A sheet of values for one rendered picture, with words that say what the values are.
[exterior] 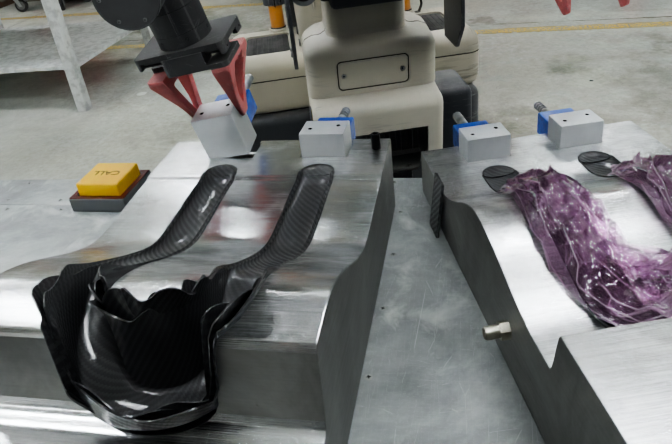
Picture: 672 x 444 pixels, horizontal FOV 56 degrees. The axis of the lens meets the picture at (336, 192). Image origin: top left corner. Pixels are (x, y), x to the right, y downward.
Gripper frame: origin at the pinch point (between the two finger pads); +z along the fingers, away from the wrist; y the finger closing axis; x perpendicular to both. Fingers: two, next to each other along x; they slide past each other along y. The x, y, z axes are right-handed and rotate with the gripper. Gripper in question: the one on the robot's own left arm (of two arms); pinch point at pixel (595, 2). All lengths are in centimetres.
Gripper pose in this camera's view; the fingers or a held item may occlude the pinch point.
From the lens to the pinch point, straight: 80.2
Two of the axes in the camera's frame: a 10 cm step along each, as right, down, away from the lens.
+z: 1.5, 9.9, 0.6
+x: -0.6, -0.5, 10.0
